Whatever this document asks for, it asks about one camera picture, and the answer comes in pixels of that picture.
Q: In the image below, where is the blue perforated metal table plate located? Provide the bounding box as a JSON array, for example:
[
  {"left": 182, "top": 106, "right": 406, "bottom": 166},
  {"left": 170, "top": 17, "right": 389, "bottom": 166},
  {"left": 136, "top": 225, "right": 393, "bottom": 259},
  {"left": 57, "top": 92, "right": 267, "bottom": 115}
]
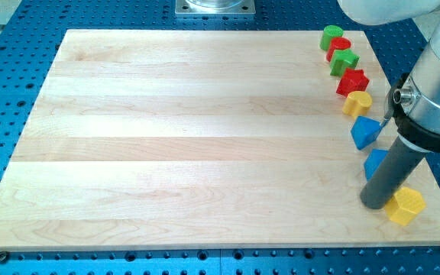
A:
[{"left": 0, "top": 0, "right": 440, "bottom": 274}]

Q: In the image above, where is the green cylinder block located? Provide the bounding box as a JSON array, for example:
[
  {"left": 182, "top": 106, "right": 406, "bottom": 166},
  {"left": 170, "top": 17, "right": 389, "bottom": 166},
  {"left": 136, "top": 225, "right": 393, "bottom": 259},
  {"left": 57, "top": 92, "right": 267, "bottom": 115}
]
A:
[{"left": 319, "top": 24, "right": 344, "bottom": 51}]

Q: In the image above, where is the green star block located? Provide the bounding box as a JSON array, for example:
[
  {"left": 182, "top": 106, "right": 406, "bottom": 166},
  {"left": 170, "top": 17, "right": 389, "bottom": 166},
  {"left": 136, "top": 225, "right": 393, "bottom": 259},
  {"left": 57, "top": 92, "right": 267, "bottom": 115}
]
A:
[{"left": 330, "top": 49, "right": 360, "bottom": 76}]

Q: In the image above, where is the blue cube block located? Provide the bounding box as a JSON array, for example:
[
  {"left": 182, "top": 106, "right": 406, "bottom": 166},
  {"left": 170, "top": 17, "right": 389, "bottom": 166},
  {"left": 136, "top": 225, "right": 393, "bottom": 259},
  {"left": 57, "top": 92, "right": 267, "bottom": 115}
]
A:
[{"left": 364, "top": 149, "right": 388, "bottom": 180}]

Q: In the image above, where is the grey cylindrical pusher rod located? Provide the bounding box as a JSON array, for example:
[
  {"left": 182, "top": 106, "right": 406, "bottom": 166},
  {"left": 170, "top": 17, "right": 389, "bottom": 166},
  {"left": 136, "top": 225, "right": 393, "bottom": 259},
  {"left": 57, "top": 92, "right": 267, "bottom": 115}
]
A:
[{"left": 360, "top": 137, "right": 429, "bottom": 209}]

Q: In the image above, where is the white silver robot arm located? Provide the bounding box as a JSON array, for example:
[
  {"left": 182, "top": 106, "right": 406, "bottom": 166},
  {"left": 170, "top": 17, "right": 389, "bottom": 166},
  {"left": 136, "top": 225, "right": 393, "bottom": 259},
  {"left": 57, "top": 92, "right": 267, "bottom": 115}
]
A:
[{"left": 339, "top": 0, "right": 440, "bottom": 154}]

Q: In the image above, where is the yellow heart block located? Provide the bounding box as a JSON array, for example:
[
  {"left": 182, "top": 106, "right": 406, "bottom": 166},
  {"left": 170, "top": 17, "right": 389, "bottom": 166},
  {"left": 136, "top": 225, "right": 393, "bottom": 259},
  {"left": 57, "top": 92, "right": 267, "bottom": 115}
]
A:
[{"left": 342, "top": 91, "right": 373, "bottom": 119}]

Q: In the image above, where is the yellow hexagon block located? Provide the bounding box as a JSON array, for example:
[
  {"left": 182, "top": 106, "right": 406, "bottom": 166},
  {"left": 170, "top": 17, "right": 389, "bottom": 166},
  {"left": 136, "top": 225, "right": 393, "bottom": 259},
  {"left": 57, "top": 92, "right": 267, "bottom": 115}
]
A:
[{"left": 383, "top": 186, "right": 426, "bottom": 226}]

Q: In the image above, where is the red cylinder block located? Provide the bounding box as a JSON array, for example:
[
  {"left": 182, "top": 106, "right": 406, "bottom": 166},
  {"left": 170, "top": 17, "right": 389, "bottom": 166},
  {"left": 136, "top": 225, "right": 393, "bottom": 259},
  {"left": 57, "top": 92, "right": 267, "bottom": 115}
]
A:
[{"left": 325, "top": 37, "right": 351, "bottom": 62}]

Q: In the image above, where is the red star block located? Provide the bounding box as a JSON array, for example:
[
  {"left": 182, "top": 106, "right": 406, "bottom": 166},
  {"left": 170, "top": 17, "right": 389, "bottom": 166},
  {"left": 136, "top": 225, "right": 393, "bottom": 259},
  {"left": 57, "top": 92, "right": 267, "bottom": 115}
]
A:
[{"left": 336, "top": 68, "right": 370, "bottom": 97}]

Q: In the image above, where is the light wooden board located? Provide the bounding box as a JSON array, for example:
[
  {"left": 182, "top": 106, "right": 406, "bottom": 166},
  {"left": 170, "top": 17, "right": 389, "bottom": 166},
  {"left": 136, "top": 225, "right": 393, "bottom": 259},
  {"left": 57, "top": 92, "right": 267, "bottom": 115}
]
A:
[{"left": 0, "top": 30, "right": 440, "bottom": 251}]

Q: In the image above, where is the blue triangular block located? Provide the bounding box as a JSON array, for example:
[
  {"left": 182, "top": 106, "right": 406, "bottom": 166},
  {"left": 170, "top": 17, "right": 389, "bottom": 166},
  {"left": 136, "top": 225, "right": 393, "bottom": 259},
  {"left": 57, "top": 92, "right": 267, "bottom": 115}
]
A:
[{"left": 351, "top": 116, "right": 382, "bottom": 150}]

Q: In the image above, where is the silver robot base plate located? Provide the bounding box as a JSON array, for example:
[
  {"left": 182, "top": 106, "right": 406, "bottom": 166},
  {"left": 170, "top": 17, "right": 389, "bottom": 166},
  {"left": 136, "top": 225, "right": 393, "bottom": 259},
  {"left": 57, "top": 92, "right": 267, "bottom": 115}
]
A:
[{"left": 175, "top": 0, "right": 256, "bottom": 17}]

